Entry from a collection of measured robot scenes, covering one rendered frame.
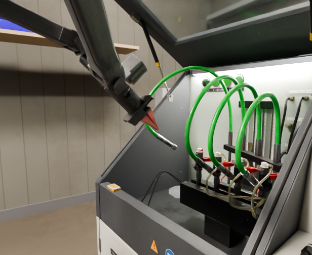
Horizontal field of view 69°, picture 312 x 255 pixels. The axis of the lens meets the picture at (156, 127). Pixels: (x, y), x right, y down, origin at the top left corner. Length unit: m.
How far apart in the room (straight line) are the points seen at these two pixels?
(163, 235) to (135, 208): 0.14
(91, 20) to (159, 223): 0.53
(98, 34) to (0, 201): 2.66
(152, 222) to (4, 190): 2.38
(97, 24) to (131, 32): 2.73
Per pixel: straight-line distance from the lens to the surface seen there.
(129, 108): 0.65
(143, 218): 0.75
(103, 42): 0.48
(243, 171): 0.62
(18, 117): 2.79
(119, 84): 0.58
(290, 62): 0.96
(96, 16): 0.44
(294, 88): 0.98
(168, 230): 0.67
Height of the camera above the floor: 1.30
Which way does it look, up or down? 7 degrees down
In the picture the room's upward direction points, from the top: straight up
